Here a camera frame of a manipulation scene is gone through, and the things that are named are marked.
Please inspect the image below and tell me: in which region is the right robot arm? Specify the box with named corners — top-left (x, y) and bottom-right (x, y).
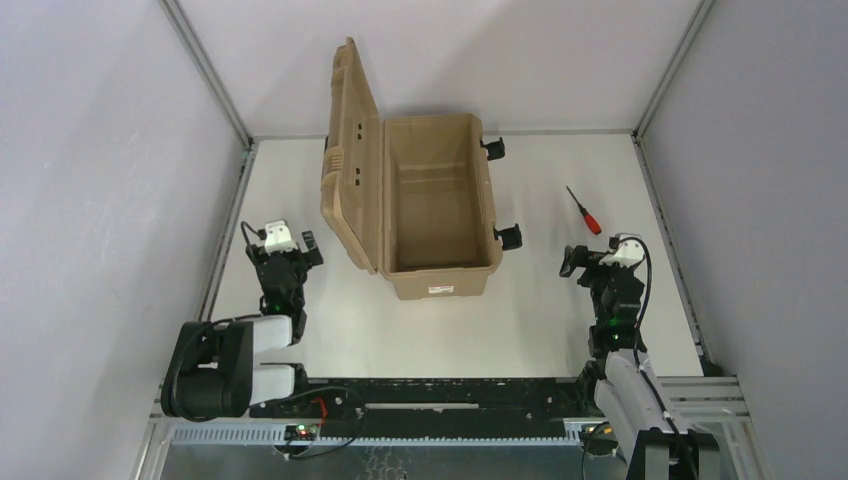
top-left (559, 235), bottom-right (721, 479)

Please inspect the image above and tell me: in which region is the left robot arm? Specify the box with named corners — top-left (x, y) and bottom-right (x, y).
top-left (160, 221), bottom-right (323, 422)

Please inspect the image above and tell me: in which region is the tan plastic storage bin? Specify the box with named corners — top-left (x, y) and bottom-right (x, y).
top-left (320, 38), bottom-right (503, 300)

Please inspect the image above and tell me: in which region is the black latch lower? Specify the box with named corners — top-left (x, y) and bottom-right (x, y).
top-left (494, 223), bottom-right (523, 251)

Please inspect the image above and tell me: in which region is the black latch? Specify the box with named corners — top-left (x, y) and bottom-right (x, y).
top-left (494, 223), bottom-right (523, 251)
top-left (480, 137), bottom-right (506, 161)

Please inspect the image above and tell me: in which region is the black latch upper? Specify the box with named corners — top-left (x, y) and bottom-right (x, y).
top-left (480, 137), bottom-right (506, 161)

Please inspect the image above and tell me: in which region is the small green circuit board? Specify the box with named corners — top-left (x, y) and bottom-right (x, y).
top-left (284, 424), bottom-right (320, 442)

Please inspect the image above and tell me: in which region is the red handled screwdriver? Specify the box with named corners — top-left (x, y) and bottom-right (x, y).
top-left (566, 186), bottom-right (602, 235)

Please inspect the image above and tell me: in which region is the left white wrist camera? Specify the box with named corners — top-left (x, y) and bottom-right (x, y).
top-left (263, 219), bottom-right (299, 255)

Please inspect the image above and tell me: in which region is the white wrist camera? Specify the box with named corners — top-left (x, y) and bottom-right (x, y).
top-left (263, 219), bottom-right (299, 255)
top-left (599, 233), bottom-right (646, 268)

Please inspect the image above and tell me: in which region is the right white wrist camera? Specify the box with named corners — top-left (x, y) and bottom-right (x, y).
top-left (599, 233), bottom-right (646, 268)

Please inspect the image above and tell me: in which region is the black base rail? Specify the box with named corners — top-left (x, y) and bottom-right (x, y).
top-left (248, 377), bottom-right (601, 437)

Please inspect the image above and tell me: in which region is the aluminium frame rail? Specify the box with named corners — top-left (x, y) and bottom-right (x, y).
top-left (170, 422), bottom-right (581, 447)

